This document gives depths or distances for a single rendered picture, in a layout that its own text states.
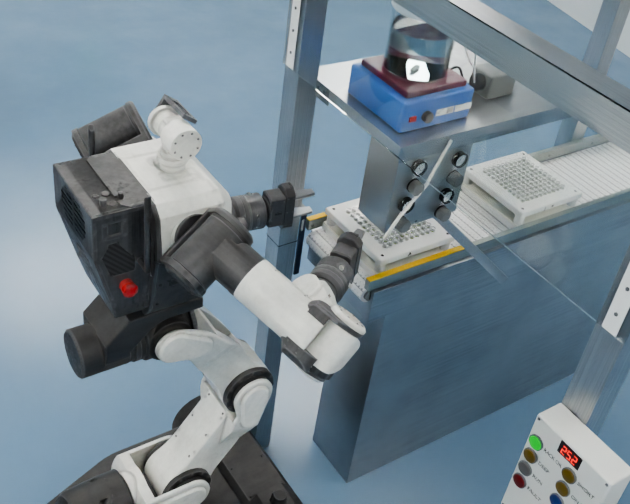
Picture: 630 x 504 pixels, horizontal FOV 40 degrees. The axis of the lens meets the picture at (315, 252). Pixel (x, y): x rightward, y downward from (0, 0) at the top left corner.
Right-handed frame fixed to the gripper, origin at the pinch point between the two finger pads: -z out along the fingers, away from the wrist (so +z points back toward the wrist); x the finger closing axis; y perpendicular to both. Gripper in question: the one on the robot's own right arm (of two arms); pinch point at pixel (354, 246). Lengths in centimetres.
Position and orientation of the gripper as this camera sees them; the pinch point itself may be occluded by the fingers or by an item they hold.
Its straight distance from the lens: 201.1
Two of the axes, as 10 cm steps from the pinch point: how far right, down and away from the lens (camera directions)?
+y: 9.0, 3.4, -2.6
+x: -1.1, 7.8, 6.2
